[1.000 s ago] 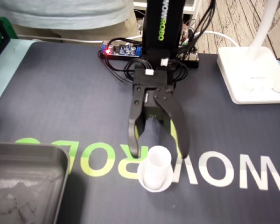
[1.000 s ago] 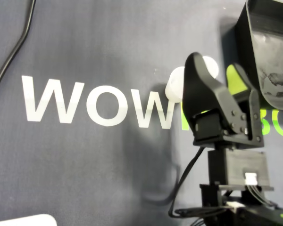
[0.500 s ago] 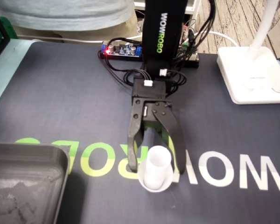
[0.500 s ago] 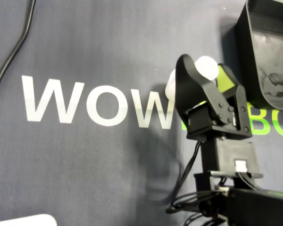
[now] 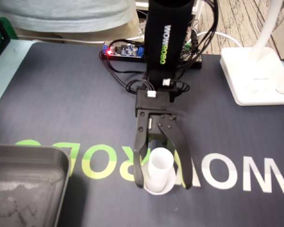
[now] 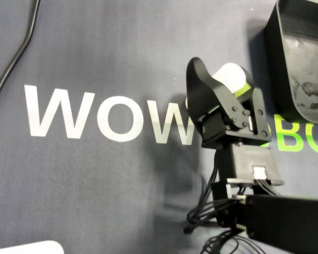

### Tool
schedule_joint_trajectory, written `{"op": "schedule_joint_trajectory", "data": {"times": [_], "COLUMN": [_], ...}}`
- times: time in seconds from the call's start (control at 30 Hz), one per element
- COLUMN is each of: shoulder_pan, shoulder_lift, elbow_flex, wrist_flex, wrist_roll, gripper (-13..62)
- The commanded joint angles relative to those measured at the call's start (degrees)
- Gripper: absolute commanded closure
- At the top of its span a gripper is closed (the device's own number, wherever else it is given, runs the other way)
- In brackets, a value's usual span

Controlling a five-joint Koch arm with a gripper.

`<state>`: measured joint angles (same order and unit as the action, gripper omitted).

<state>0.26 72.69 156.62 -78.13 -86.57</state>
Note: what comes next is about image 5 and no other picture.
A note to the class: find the small white plastic cup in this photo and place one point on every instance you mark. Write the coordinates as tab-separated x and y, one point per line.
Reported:
171	184

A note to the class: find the white plastic tube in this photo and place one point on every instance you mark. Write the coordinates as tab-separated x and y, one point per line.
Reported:
159	168

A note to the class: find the green terminal circuit board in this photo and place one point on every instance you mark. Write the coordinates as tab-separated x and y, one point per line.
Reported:
188	47

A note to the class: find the green plastic object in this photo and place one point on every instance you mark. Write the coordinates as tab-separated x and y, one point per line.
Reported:
9	26

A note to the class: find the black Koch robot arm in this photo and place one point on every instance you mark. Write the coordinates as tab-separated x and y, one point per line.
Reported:
165	47

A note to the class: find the black frame stand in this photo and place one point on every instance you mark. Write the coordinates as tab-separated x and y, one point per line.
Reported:
0	37

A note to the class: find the white desk lamp neck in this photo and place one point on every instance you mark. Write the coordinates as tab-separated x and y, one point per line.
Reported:
267	23

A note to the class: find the white desk lamp base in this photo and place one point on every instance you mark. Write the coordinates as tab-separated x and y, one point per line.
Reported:
255	78

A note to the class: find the person in light blue shirt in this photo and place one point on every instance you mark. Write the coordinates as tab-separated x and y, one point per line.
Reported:
61	14

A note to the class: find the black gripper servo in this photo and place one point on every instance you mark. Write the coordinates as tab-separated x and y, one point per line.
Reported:
156	132

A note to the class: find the black plastic tray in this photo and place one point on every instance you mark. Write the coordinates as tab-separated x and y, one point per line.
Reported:
26	189

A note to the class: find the dark grey WOWROBO mat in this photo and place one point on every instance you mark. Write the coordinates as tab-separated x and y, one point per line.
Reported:
61	106

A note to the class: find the blue circuit board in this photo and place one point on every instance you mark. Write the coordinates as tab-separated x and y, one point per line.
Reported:
124	50

